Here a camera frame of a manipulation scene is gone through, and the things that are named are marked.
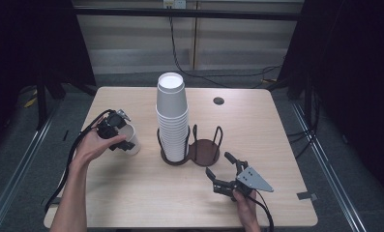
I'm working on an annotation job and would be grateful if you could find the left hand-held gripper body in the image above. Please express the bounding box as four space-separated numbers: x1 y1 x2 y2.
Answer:
96 108 132 140

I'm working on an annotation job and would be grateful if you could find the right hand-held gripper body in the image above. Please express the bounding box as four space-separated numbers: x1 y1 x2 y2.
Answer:
233 165 275 196

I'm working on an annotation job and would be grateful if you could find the single white paper cup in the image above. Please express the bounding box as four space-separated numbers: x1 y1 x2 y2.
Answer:
117 123 142 157

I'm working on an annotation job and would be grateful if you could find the dark brown wire cup holder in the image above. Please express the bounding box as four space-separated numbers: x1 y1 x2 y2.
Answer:
156 124 224 168

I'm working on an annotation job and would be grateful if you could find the stack of white paper cups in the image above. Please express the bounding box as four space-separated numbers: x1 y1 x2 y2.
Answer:
155 72 190 162

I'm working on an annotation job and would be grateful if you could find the person's left hand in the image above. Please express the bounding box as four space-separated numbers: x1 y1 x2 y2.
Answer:
73 127 128 169

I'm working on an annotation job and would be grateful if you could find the person's right hand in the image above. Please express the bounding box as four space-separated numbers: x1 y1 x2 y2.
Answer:
232 188 262 232

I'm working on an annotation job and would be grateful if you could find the grey tape strip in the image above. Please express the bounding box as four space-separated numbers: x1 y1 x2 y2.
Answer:
40 196 67 207
296 190 319 202

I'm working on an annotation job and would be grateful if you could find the black metal stand leg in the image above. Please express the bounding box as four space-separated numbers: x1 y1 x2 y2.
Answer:
35 72 49 131

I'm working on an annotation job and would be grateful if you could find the black curtain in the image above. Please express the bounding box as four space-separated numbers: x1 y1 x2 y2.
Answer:
277 0 384 207
0 0 98 156

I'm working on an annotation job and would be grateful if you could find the black horizontal bar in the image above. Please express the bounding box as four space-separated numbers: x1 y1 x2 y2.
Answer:
73 7 302 22

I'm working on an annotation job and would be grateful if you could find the right hand-held gripper black cable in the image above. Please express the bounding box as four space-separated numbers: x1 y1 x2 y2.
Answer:
247 189 276 232

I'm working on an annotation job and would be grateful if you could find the hand-held gripper black cable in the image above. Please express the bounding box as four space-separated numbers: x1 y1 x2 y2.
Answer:
44 108 115 215
247 189 276 232

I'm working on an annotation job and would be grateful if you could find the left hand-held gripper black cable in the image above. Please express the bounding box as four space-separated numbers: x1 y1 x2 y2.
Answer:
44 108 115 215

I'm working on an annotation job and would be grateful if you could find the bundle of black floor cables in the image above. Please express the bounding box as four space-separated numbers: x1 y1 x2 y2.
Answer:
285 86 321 160

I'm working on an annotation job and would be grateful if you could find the metal floor rail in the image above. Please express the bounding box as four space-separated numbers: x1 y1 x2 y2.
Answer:
289 100 369 232
0 96 62 232

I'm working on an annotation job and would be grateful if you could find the black hanging wall cable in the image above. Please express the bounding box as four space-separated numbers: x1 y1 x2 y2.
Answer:
167 8 282 90

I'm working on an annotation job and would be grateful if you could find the white wall outlet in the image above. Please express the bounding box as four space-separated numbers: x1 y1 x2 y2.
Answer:
162 0 188 10

